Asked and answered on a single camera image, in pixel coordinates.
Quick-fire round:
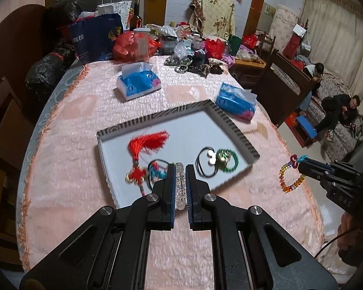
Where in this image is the white paper bag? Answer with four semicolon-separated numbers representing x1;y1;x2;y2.
97;0;133;32

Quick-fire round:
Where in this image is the brown wooden chair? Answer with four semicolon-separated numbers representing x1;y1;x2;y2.
0;77;28;170

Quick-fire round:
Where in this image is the dark wooden chair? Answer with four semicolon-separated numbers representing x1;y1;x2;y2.
254;50;318;127

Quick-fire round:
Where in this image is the red gift bag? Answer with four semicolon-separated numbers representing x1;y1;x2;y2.
282;32;303;59

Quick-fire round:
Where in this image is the floral covered sofa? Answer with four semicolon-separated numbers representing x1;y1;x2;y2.
308;72;363;162

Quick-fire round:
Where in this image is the green bead bracelet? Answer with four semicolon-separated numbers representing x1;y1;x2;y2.
215;148;239;172

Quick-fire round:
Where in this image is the dark wine bottle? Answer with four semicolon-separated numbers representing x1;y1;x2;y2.
132;0;143;32

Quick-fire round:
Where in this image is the small red plastic bag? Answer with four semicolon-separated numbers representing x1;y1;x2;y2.
204;38;226;59
242;35;259;49

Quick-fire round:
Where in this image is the clear crystal bead bracelet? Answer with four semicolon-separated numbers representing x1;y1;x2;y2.
175;162;188;211

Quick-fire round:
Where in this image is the grey tray with striped rim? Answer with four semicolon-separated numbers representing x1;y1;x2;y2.
96;100;260;207

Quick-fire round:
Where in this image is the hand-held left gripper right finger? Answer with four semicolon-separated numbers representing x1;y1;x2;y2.
186;164;347;290

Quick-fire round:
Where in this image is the pile of dark hair accessories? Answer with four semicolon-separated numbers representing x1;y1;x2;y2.
165;51;230;76

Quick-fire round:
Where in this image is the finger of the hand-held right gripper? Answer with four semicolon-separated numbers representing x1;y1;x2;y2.
297;158;363;176
298;165;334;188

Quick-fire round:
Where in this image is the red tassel knot ornament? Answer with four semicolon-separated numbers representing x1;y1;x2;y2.
125;130;170;196

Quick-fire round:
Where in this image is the green bag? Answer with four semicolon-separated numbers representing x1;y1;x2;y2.
228;35;242;56

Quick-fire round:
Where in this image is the blue tissue pack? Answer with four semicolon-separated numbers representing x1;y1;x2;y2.
215;82;258;123
116;62;162;102

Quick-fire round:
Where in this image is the black cord flower pendant necklace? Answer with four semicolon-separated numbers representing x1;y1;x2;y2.
196;146;220;178

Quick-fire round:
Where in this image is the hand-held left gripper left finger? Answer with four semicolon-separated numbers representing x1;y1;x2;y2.
20;162;176;290

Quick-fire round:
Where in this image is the person's right forearm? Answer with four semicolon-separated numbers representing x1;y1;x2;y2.
340;224;363;268

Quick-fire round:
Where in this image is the cream curtain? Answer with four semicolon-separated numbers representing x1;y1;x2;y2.
302;0;363;97

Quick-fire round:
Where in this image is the multicoloured bead bracelet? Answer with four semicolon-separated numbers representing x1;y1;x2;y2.
279;155;307;193

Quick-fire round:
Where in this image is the floral cloth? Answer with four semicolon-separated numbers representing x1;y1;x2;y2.
189;0;236;40

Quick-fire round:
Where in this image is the person's right hand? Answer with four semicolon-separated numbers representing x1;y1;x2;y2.
337;210;363;250

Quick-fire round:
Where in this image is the black plastic bag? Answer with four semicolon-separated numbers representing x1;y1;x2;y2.
25;44;77;97
47;0;100;26

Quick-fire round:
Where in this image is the blue shopping bag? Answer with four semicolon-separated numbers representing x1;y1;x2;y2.
67;14;124;65

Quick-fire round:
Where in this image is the glass jar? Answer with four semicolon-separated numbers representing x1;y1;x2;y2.
160;35;177;52

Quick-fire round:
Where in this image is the wooden side table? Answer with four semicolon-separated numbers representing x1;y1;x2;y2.
230;57;268;89

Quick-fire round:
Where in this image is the brown round board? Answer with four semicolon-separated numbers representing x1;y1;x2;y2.
0;3;47;97

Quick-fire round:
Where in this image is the teal bead ornament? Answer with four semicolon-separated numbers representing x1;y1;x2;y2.
147;160;170;192

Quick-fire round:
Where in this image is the blue stool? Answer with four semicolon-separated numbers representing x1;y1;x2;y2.
296;115;318;145

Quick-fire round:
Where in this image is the black cable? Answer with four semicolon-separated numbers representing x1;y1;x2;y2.
316;228;351;259

